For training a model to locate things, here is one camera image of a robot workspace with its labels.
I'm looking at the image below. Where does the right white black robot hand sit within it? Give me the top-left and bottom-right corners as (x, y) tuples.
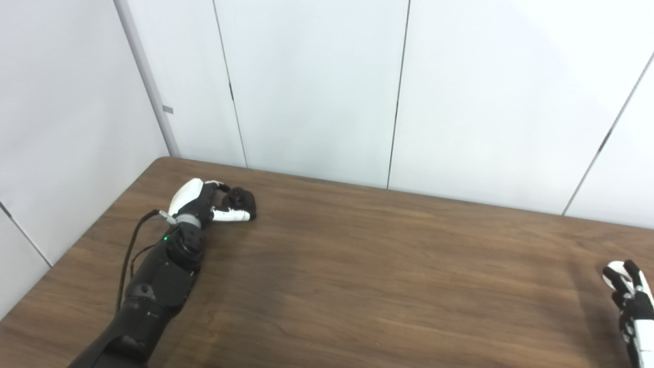
(603, 260), (654, 368)

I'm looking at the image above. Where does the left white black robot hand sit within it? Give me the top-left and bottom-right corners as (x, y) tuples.
(168, 178), (252, 225)

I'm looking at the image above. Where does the round black part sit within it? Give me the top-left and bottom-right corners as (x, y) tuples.
(221, 187), (258, 221)

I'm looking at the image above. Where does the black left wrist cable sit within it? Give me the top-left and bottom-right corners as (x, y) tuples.
(115, 209), (177, 313)

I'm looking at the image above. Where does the grey wall corner post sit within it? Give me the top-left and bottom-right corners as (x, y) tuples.
(113, 0), (181, 158)

